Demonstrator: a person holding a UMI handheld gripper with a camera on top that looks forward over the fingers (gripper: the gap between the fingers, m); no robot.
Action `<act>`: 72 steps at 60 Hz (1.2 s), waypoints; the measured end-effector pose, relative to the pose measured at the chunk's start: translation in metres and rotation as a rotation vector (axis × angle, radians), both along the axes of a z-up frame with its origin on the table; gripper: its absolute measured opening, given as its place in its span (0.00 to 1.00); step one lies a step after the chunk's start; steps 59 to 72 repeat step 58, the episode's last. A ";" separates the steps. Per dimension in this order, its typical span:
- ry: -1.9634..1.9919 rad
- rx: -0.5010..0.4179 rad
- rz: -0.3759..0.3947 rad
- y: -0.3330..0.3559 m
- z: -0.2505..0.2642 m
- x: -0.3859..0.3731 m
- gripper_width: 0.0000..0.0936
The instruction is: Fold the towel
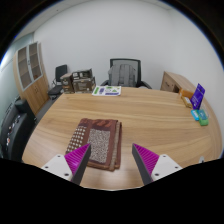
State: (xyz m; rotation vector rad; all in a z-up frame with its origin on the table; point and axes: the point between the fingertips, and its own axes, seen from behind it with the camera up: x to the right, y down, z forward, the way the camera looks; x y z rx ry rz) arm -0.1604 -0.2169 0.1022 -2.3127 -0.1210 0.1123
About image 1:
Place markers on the low wooden sideboard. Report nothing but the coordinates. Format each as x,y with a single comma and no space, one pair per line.
173,81

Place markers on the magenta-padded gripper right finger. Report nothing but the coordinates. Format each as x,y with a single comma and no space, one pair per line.
148,160

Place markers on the black visitor chair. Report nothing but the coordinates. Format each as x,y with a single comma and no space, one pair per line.
61,71

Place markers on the tall brown cardboard box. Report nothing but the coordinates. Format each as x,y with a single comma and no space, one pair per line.
67,84

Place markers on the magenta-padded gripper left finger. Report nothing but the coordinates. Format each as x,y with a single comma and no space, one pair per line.
76,159

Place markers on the purple sign card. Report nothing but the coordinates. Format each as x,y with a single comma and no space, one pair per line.
198,96

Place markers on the tall wooden glass-door cabinet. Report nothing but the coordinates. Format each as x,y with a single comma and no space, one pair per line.
31,80

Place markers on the white printed paper sheet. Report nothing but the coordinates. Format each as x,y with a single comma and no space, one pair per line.
107,90

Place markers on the small green box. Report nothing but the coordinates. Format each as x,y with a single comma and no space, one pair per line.
203,118

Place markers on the wide dark cardboard box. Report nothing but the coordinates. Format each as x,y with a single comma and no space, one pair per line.
84,83

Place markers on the brown patterned towel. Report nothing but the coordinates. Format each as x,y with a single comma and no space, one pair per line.
100,140

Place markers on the small blue box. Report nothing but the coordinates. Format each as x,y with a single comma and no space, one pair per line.
195,115

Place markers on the black leather sofa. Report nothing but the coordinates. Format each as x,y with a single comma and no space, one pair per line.
15,130

